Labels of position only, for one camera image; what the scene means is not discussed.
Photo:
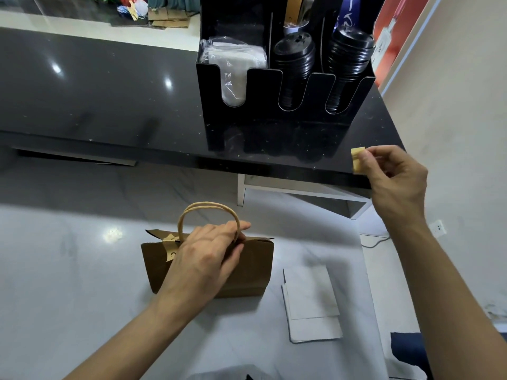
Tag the person's left hand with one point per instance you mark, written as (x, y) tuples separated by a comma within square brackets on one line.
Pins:
[(202, 265)]

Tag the person's right hand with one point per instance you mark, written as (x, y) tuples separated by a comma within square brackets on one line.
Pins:
[(396, 186)]

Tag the brown paper bag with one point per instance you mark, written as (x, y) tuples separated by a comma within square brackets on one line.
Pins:
[(257, 269)]

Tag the stack of white paper sheets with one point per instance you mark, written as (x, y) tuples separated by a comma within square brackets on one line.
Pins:
[(313, 304)]

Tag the person's right forearm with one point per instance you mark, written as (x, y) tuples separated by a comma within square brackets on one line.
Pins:
[(451, 304)]

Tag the person's left forearm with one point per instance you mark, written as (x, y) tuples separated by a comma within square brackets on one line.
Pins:
[(135, 344)]

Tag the person's white shirt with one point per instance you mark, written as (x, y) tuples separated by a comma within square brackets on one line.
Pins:
[(222, 372)]

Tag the red banner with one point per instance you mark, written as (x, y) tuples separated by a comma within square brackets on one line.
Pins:
[(400, 27)]

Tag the plastic wrapped white pack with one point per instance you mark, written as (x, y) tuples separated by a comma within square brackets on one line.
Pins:
[(234, 67)]

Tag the tan paper sleeve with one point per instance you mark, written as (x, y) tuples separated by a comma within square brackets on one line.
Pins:
[(295, 8)]

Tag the black acrylic organizer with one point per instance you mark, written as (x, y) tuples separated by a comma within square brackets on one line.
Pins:
[(238, 11)]

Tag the white wall socket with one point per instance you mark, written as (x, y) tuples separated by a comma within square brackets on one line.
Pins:
[(438, 228)]

